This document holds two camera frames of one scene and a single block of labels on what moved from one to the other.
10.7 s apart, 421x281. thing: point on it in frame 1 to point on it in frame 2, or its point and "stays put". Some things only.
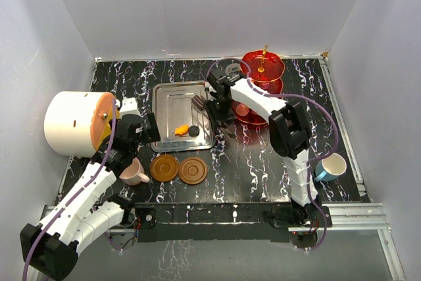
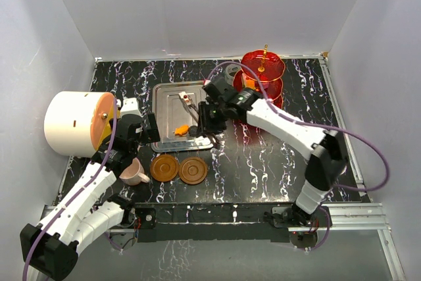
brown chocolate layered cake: [198, 101] to [185, 97]
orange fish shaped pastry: [182, 130] stays put
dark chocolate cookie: [193, 131] stays put
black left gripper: [151, 133] stays put
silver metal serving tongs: [225, 126] to [190, 104]
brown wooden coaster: [164, 168] stays put
